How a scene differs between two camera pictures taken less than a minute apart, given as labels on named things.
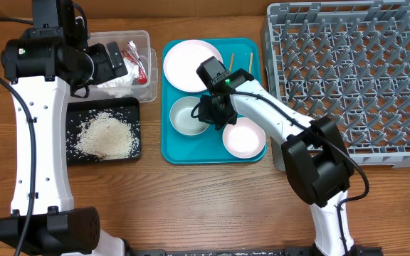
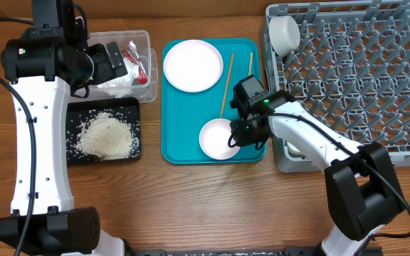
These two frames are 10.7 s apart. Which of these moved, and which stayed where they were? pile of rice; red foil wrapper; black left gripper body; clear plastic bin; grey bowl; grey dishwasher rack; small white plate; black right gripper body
Moved: black right gripper body; small white plate; grey bowl
Stayed: pile of rice; red foil wrapper; black left gripper body; grey dishwasher rack; clear plastic bin
